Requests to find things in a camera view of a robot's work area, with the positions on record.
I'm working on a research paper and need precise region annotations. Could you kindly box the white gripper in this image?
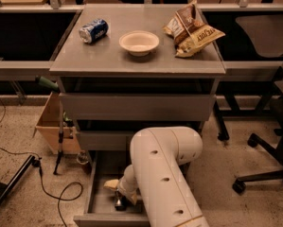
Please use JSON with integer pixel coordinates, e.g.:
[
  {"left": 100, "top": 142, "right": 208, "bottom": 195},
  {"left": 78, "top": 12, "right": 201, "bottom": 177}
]
[{"left": 103, "top": 165, "right": 138, "bottom": 205}]

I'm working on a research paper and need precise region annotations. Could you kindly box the redbull can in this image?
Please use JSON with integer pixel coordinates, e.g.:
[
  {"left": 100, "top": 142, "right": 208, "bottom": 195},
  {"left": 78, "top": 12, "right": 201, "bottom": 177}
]
[{"left": 115, "top": 191, "right": 127, "bottom": 211}]

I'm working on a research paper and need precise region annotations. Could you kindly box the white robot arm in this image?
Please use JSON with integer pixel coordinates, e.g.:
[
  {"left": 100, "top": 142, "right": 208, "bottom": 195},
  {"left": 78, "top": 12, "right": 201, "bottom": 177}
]
[{"left": 104, "top": 127, "right": 209, "bottom": 227}]

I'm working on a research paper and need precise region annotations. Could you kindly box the grey bottom drawer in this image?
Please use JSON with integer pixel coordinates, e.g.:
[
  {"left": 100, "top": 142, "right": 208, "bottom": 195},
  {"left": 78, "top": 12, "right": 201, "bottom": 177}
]
[{"left": 74, "top": 150, "right": 150, "bottom": 227}]

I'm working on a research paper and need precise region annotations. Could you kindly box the grey drawer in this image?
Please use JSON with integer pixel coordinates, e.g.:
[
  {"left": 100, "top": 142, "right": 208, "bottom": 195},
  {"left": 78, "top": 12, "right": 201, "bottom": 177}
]
[
  {"left": 76, "top": 131, "right": 203, "bottom": 152},
  {"left": 60, "top": 93, "right": 216, "bottom": 121},
  {"left": 74, "top": 150, "right": 150, "bottom": 227}
]

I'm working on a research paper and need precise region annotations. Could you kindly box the grey middle drawer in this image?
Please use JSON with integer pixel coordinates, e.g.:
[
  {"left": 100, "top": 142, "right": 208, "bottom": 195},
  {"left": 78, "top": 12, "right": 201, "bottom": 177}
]
[{"left": 76, "top": 131, "right": 203, "bottom": 152}]

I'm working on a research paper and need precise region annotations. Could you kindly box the grey top drawer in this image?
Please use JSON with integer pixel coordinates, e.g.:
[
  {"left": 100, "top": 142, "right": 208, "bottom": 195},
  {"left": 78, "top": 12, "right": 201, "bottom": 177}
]
[{"left": 60, "top": 93, "right": 216, "bottom": 121}]

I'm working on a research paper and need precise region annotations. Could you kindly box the grey drawer cabinet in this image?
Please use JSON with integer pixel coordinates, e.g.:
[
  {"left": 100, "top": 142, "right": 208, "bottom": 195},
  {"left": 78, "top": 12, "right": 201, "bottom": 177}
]
[{"left": 49, "top": 4, "right": 227, "bottom": 227}]

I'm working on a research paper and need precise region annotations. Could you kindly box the blue pepsi can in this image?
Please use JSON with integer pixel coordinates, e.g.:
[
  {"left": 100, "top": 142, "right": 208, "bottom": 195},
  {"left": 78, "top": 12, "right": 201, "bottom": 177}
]
[{"left": 79, "top": 19, "right": 109, "bottom": 44}]

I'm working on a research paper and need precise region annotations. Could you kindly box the glass jar on floor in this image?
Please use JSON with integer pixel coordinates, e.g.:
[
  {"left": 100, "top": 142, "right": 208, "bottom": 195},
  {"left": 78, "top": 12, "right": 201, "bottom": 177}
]
[{"left": 77, "top": 151, "right": 91, "bottom": 174}]

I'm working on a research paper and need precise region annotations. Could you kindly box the wooden box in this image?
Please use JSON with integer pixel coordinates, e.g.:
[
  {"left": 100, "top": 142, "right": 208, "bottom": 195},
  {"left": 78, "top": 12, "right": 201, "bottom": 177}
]
[{"left": 35, "top": 93, "right": 80, "bottom": 154}]

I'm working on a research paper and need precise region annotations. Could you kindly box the black stand leg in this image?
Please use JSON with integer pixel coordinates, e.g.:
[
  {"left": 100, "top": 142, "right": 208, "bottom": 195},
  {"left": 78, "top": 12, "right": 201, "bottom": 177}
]
[{"left": 0, "top": 155, "right": 37, "bottom": 205}]

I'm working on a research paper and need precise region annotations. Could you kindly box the white paper bowl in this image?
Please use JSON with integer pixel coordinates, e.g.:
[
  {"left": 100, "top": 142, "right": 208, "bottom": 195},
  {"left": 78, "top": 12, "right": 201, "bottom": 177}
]
[{"left": 119, "top": 30, "right": 159, "bottom": 57}]

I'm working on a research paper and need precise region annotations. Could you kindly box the brown chip bag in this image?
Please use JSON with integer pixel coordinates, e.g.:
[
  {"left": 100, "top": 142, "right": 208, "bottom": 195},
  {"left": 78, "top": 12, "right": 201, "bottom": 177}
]
[{"left": 163, "top": 0, "right": 224, "bottom": 58}]

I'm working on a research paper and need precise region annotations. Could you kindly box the black office chair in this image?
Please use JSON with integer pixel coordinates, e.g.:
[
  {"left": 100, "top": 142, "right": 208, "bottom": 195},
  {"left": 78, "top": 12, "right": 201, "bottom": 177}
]
[{"left": 232, "top": 59, "right": 283, "bottom": 196}]

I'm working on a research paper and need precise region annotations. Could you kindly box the black floor cable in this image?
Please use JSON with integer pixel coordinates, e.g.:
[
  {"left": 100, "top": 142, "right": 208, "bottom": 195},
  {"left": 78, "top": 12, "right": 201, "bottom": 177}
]
[{"left": 0, "top": 142, "right": 84, "bottom": 227}]

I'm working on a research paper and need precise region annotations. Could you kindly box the green handled tool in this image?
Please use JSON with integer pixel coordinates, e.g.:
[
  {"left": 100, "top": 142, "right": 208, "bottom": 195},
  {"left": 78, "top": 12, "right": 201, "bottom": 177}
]
[{"left": 35, "top": 77, "right": 59, "bottom": 92}]

